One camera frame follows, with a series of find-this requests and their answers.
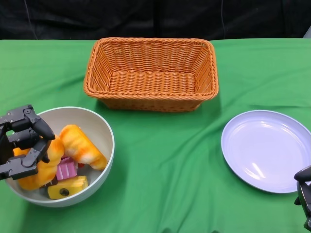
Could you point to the lavender round plate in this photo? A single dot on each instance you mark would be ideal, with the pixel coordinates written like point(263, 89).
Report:
point(262, 150)

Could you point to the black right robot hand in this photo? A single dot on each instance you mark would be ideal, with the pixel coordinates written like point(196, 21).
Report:
point(306, 194)

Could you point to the grey round bowl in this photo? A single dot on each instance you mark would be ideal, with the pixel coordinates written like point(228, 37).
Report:
point(80, 116)

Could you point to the pink white toy cake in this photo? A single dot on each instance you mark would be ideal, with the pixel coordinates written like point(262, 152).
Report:
point(66, 170)

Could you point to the yellow toy cake slice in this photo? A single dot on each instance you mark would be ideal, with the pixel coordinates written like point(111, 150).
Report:
point(73, 185)

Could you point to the grey object behind table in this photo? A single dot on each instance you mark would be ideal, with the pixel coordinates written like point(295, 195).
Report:
point(308, 34)

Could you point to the black backdrop curtain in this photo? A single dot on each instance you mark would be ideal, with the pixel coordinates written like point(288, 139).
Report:
point(73, 19)

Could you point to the orange striped long bread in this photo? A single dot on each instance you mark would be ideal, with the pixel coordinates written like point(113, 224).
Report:
point(80, 145)

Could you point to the orange wicker basket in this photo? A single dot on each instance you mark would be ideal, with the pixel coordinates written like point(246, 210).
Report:
point(150, 82)

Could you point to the green tablecloth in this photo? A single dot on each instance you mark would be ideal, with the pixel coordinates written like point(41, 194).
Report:
point(48, 72)

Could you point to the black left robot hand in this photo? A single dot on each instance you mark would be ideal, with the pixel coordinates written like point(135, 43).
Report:
point(22, 123)

